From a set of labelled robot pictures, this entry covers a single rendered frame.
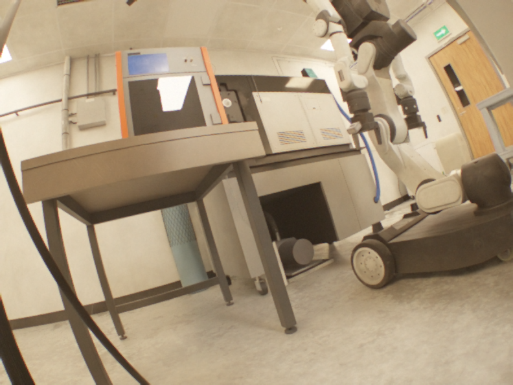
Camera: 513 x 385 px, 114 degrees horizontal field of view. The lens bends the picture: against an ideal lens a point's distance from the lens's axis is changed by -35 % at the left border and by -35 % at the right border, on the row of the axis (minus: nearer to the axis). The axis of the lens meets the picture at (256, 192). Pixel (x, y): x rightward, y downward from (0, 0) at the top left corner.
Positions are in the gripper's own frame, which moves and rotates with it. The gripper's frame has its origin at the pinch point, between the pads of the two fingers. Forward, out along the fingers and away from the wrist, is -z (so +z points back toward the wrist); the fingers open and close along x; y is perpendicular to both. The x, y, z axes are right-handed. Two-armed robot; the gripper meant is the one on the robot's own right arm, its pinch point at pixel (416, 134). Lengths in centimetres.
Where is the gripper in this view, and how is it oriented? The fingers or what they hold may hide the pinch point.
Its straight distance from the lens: 138.7
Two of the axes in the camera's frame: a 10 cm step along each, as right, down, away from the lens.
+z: -2.0, -9.8, -0.5
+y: -8.7, 2.0, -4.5
